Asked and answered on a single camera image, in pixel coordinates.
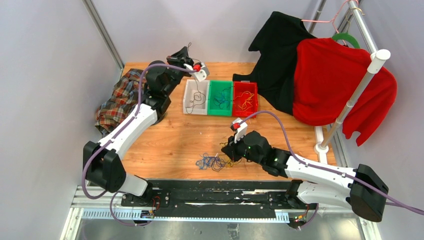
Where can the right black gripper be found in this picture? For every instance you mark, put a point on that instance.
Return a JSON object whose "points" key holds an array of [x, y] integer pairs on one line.
{"points": [[231, 149]]}

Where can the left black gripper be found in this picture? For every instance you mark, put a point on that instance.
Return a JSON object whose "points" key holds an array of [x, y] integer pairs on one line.
{"points": [[180, 58]]}

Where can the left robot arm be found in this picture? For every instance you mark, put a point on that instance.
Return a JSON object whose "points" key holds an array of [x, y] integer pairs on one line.
{"points": [[102, 160]]}

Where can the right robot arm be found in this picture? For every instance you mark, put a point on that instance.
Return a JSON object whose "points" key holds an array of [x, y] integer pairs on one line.
{"points": [[359, 189]]}

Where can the white plastic bin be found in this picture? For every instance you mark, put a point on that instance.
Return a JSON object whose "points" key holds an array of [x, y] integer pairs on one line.
{"points": [[196, 97]]}

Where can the red plastic bin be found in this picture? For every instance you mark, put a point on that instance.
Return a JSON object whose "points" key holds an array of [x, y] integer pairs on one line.
{"points": [[245, 99]]}

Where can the green plastic bin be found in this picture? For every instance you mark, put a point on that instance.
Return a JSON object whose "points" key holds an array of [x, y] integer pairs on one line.
{"points": [[220, 100]]}

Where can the plaid flannel shirt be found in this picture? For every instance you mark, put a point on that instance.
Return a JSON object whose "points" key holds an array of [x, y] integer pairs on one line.
{"points": [[124, 97]]}

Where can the black t-shirt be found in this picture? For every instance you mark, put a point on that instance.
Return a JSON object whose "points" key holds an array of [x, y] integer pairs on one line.
{"points": [[277, 43]]}

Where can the red sweater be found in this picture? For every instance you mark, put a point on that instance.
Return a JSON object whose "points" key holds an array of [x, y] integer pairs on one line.
{"points": [[326, 76]]}

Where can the green hanger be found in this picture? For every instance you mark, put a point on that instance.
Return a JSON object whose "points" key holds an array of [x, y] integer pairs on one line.
{"points": [[346, 37]]}

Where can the white clothes rack pole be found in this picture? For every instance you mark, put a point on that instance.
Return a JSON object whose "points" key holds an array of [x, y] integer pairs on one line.
{"points": [[378, 59]]}

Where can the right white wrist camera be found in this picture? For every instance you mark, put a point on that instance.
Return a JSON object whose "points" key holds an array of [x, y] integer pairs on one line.
{"points": [[240, 128]]}

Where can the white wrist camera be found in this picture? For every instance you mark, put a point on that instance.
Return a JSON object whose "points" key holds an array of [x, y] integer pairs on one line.
{"points": [[201, 71], [240, 128]]}

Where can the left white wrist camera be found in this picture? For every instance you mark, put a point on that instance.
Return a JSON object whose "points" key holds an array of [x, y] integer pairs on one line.
{"points": [[201, 71]]}

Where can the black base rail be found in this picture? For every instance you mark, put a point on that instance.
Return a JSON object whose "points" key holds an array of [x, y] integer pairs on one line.
{"points": [[219, 199]]}

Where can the pink wire hanger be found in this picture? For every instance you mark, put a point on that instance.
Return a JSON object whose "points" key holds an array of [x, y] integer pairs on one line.
{"points": [[317, 15]]}

